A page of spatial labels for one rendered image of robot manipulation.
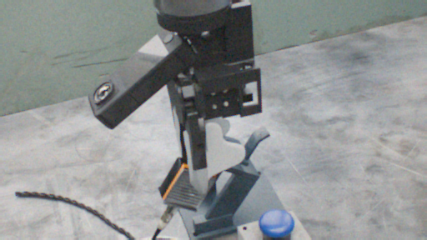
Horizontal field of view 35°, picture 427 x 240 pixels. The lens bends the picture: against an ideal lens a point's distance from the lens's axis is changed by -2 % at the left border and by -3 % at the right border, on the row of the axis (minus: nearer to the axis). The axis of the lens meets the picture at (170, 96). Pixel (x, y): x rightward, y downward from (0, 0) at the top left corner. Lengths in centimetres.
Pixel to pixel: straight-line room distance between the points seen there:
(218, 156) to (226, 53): 11
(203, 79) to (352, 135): 42
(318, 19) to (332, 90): 156
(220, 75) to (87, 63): 180
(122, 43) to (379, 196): 164
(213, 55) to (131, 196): 33
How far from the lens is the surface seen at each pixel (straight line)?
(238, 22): 64
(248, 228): 80
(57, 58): 241
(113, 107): 65
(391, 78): 116
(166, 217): 77
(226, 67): 66
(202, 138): 66
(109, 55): 244
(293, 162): 97
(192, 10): 60
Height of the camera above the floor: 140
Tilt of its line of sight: 32 degrees down
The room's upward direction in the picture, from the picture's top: 7 degrees counter-clockwise
